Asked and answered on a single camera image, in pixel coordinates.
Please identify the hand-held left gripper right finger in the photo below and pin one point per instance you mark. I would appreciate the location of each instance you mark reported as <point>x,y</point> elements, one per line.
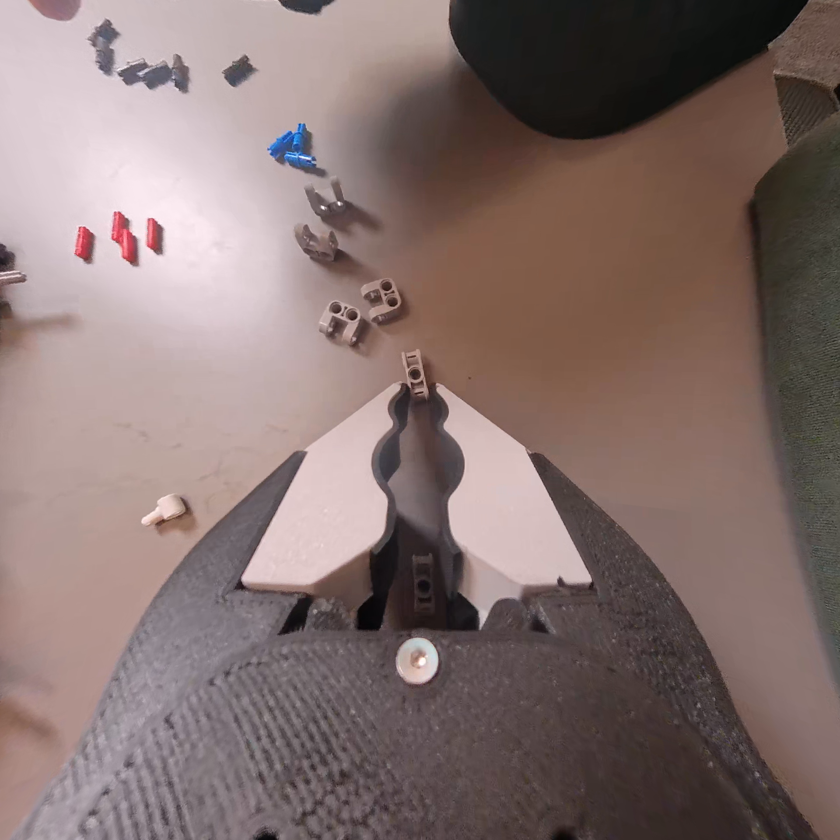
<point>518,525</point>

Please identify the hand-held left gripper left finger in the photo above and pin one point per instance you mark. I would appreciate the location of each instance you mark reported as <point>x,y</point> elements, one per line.
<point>315,525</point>

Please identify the grey brick connector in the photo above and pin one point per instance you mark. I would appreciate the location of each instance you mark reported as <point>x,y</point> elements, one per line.
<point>382,300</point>
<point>341,323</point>
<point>415,374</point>
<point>328,208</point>
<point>423,569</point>
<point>317,241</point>

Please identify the red connector pin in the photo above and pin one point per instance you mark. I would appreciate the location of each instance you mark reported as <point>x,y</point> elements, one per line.
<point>129,247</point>
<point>153,235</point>
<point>83,243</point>
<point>118,226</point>

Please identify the person's right hand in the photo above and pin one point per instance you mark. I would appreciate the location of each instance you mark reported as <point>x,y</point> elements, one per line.
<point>59,8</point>

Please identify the white tube connector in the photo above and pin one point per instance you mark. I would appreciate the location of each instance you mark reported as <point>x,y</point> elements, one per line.
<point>164,508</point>

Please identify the toy brick car chassis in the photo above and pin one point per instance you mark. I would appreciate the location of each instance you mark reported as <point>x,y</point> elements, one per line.
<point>10,279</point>

